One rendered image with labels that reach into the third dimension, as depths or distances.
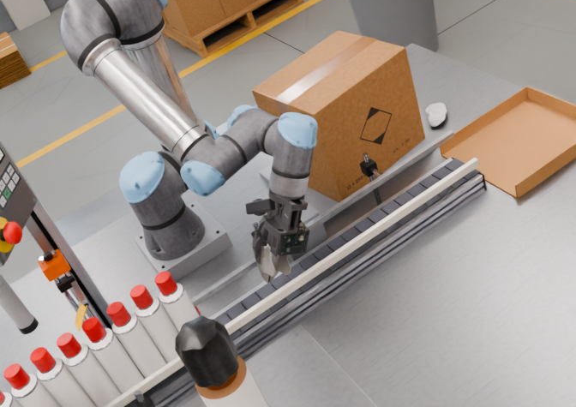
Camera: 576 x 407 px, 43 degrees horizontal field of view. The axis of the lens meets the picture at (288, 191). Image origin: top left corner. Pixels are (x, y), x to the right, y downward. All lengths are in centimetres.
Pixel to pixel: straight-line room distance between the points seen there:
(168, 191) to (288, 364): 52
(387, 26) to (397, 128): 200
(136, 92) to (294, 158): 32
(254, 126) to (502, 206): 61
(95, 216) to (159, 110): 80
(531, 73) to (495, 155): 188
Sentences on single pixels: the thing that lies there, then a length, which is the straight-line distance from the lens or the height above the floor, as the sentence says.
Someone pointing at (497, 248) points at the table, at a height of 83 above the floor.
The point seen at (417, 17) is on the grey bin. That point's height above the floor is 27.
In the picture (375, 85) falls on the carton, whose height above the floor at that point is 108.
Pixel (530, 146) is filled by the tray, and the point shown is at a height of 83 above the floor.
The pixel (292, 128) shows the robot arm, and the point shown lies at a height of 125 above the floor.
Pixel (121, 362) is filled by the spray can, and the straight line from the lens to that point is 145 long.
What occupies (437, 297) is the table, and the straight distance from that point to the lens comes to 152.
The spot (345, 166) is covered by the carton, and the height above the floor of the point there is 94.
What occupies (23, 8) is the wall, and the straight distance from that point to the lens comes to 664.
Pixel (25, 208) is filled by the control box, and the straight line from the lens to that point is 136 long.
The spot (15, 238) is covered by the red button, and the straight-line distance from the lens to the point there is 127.
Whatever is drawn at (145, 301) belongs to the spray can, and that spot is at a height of 107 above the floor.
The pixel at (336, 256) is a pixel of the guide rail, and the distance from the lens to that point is 155.
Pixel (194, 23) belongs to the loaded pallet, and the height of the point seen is 22.
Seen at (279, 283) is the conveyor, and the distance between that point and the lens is 158.
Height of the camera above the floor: 195
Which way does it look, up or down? 36 degrees down
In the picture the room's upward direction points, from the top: 21 degrees counter-clockwise
